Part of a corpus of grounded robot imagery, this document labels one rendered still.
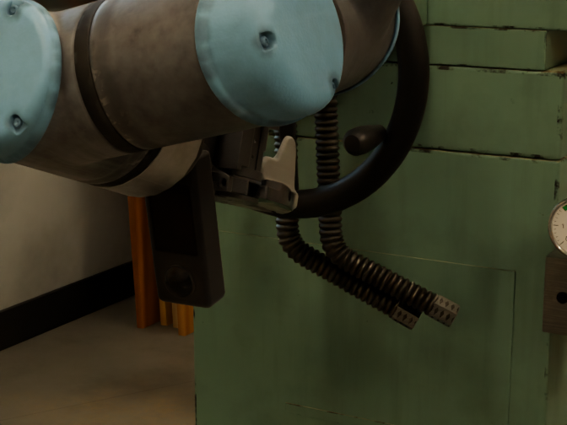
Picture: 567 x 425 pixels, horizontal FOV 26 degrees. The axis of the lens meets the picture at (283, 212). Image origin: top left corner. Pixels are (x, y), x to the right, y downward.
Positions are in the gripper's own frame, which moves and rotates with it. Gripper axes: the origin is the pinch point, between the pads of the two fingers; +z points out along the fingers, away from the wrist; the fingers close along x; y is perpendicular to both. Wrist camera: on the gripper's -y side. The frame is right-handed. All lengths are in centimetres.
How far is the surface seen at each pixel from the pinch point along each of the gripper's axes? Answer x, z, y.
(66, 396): 104, 116, -31
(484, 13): -5.4, 26.5, 24.6
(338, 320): 11.0, 38.4, -8.1
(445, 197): -1.5, 33.4, 6.4
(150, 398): 89, 123, -29
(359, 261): 2.9, 23.7, -2.1
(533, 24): -10.5, 26.9, 23.7
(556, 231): -15.3, 27.9, 3.5
